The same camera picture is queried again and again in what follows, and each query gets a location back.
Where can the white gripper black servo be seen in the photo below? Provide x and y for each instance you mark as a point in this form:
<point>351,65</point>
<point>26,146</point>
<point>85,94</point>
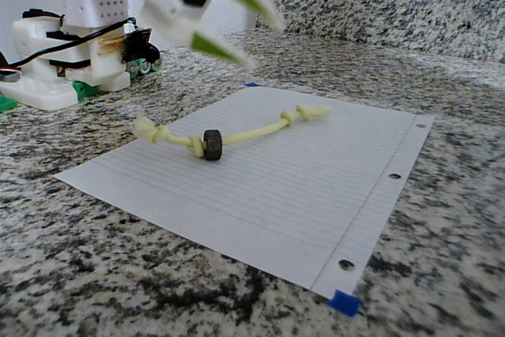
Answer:
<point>178,17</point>

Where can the green round connectors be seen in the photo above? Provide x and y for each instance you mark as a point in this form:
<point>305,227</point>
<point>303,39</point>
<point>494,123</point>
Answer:
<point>140,68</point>

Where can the black controller board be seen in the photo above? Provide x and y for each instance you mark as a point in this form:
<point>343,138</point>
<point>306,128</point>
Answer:
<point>136,45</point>

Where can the lined paper sheet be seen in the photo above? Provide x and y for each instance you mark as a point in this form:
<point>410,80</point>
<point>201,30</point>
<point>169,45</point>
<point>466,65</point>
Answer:
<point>276,195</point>

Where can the blue tape piece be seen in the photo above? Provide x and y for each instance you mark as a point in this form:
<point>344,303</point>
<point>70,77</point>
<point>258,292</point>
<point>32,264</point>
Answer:
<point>251,84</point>
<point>345,303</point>

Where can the black power plug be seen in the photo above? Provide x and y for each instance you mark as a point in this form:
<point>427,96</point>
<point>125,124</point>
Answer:
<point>152,52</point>

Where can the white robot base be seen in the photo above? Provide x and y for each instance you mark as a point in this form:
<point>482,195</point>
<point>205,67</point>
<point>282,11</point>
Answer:
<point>39,94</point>

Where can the green base clamp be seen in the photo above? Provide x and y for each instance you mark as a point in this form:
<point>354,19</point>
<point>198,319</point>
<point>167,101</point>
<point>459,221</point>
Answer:
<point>6,103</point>
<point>84,90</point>

